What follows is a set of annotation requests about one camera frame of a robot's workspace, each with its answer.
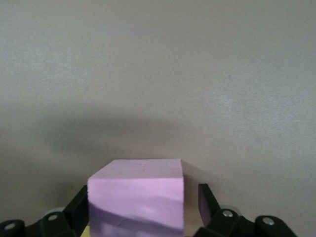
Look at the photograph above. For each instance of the pink foam cube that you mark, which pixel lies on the pink foam cube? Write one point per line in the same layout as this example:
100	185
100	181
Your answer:
135	197

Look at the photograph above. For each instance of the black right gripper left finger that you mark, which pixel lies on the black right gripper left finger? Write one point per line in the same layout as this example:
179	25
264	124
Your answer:
71	217

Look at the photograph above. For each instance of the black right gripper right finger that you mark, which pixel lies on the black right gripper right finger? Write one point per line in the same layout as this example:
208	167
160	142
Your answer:
222	224

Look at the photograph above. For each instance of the yellow foam cube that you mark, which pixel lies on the yellow foam cube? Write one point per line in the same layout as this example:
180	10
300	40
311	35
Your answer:
87	234

